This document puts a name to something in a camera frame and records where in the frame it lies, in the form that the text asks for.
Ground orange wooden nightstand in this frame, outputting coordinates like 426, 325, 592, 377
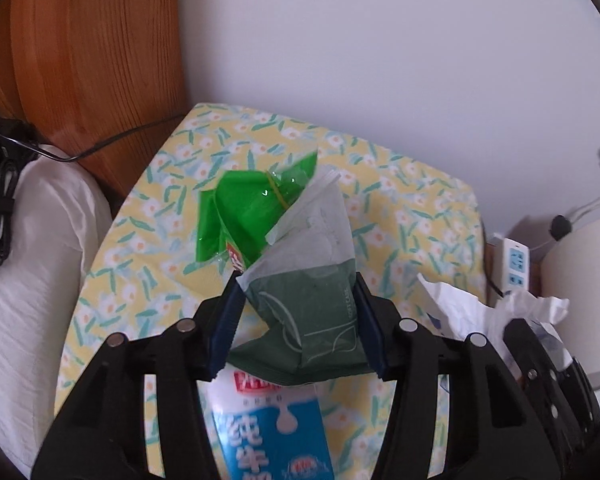
484, 242, 506, 306

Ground white cable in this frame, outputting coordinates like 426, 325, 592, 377
569, 182, 600, 224

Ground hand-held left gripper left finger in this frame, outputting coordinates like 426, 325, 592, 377
32, 272, 246, 480

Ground green snack wrapper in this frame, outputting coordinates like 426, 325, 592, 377
196, 152, 319, 274

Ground white cylindrical appliance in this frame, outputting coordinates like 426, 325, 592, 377
540, 205, 600, 392

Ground white paper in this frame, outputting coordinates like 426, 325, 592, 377
417, 272, 571, 361

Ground yellow floral cloth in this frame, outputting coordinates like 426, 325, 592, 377
55, 102, 491, 480

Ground blue milk carton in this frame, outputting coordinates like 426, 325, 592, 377
205, 367, 337, 480

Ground dark green tissue packet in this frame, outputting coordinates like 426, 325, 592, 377
230, 170, 377, 387

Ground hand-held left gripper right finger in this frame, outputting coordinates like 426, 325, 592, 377
352, 272, 566, 480

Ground white pillow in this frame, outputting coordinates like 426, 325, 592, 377
0, 145, 114, 471

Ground black cable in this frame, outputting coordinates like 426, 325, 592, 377
0, 112, 187, 164

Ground white power strip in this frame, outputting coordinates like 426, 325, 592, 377
490, 234, 531, 302

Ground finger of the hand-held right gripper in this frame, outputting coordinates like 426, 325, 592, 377
502, 318, 600, 462
561, 354, 600, 432

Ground orange wooden headboard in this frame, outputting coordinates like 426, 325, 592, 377
0, 0, 191, 206

